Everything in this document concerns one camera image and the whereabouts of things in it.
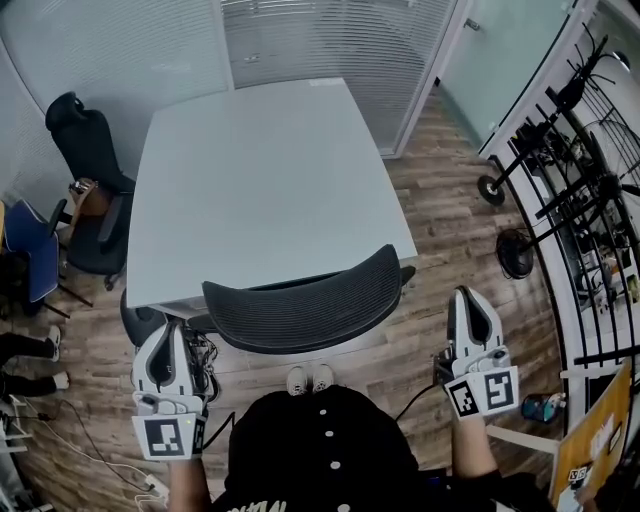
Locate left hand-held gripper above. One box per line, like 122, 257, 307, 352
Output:
130, 321, 209, 462

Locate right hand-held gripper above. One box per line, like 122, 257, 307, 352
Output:
433, 285, 521, 424

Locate black mesh office chair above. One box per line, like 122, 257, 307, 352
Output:
187, 243, 417, 355

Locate person's right forearm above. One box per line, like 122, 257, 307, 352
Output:
449, 417, 499, 481

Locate person's left forearm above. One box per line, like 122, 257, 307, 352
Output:
167, 457, 214, 512

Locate black open equipment case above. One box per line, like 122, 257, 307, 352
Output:
119, 287, 221, 401

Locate black metal railing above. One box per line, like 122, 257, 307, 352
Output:
487, 89, 640, 366

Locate teal waste bin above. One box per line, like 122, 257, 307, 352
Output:
520, 393, 567, 424

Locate white power strip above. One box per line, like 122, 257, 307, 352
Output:
142, 474, 169, 501

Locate person's white shoe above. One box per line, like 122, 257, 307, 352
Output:
312, 363, 335, 394
286, 364, 307, 397

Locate wooden desk white legs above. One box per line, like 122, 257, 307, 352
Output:
487, 359, 634, 511

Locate white metal rack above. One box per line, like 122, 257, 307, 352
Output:
0, 394, 34, 454

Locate blue plastic chair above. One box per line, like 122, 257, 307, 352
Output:
0, 198, 94, 321

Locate brown bag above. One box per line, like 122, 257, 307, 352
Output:
68, 177, 109, 236

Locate person's black shirt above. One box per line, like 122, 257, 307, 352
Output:
209, 384, 556, 512

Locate white square table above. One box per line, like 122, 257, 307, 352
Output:
124, 77, 419, 321

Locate black high-back office chair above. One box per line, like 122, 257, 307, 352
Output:
44, 91, 137, 291

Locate tangled cable bundle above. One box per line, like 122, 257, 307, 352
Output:
182, 327, 221, 401

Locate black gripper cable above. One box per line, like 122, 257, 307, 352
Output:
202, 412, 236, 451
397, 382, 446, 419

